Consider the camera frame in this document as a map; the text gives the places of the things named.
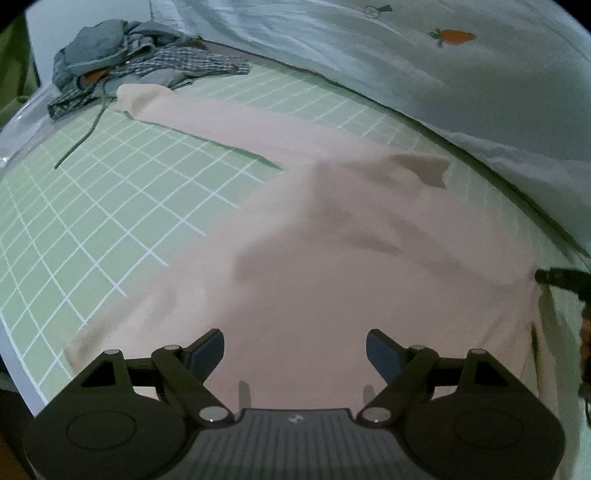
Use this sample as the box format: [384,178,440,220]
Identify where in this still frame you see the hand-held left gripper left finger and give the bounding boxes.
[81,328,234,426]

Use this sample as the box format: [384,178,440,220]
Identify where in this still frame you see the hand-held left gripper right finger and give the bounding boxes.
[358,328,511,426]

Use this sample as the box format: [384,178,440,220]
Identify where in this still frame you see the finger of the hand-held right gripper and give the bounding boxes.
[535,266,591,295]

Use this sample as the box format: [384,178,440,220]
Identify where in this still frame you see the pink shirt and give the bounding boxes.
[65,83,546,411]

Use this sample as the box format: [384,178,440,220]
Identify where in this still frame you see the green grid mat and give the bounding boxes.
[0,62,591,462]

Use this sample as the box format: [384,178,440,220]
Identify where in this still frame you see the carrot print quilt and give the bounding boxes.
[150,0,591,260]

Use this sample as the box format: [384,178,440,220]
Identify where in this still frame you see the checked garment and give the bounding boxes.
[47,37,252,121]

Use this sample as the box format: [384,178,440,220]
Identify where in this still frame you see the grey-blue garment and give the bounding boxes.
[53,18,204,90]

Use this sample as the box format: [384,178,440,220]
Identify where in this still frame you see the green curtain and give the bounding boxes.
[0,14,43,131]

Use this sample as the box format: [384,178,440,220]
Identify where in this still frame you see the grey drawstring cord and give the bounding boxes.
[54,85,116,171]

